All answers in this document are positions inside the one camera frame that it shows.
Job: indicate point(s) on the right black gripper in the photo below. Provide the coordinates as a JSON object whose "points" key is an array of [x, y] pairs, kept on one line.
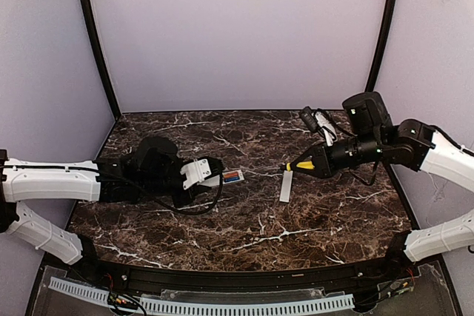
{"points": [[324, 160]]}

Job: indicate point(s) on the yellow handled screwdriver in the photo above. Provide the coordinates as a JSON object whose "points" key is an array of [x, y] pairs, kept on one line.
{"points": [[305, 165]]}

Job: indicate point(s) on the white battery compartment cover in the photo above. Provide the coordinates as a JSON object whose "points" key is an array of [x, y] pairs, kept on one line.
{"points": [[286, 186]]}

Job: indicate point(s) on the orange AA battery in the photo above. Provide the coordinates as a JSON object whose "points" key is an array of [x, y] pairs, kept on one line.
{"points": [[231, 174]]}

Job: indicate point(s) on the blue AA battery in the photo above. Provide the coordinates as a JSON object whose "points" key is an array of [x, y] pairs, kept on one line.
{"points": [[229, 179]]}

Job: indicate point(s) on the white remote control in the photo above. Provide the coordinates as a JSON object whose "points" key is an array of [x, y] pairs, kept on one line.
{"points": [[215, 181]]}

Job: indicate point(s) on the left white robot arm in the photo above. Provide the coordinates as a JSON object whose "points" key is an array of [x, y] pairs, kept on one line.
{"points": [[153, 168]]}

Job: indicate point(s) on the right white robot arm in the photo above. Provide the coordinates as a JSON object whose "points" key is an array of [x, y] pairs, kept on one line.
{"points": [[413, 144]]}

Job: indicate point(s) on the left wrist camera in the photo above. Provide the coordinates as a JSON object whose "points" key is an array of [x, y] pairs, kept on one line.
{"points": [[200, 170]]}

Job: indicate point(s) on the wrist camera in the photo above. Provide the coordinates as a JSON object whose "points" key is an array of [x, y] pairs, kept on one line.
{"points": [[200, 170], [321, 122]]}

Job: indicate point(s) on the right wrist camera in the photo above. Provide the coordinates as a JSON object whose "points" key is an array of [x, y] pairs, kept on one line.
{"points": [[321, 122]]}

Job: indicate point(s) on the black front table rail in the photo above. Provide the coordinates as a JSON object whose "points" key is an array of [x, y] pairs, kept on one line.
{"points": [[126, 277]]}

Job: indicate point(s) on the white slotted cable duct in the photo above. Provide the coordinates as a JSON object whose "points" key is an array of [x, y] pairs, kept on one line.
{"points": [[188, 303]]}

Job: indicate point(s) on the right black frame post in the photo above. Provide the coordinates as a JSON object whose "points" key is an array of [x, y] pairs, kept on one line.
{"points": [[386, 21]]}

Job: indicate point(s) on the black frame post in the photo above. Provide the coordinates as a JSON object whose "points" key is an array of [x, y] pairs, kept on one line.
{"points": [[95, 44], [386, 21]]}

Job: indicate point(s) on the left black frame post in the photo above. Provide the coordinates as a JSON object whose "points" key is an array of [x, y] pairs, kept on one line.
{"points": [[95, 44]]}

